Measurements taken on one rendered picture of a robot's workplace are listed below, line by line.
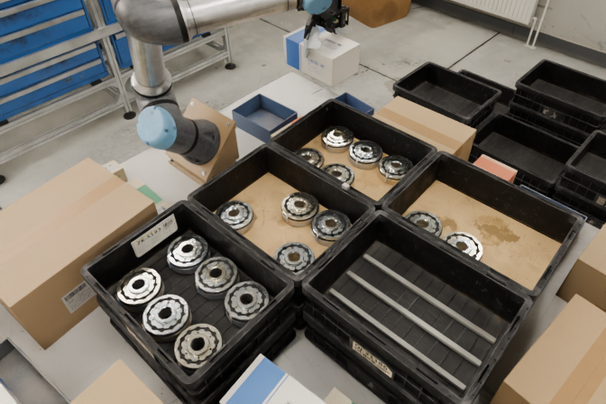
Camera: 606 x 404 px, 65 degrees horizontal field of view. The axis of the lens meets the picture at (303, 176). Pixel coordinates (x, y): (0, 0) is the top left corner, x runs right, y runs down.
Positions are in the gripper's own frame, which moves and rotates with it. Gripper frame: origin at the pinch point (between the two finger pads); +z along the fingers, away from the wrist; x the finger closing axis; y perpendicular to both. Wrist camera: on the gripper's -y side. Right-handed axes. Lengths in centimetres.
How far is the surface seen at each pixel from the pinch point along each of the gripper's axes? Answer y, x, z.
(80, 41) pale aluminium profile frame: -165, -12, 52
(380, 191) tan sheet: 35.1, -12.2, 27.4
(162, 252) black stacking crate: 8, -68, 28
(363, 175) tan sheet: 27.4, -10.1, 27.5
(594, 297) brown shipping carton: 93, 0, 33
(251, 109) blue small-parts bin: -35, -2, 39
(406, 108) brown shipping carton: 18.7, 22.7, 24.4
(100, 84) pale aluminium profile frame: -167, -9, 82
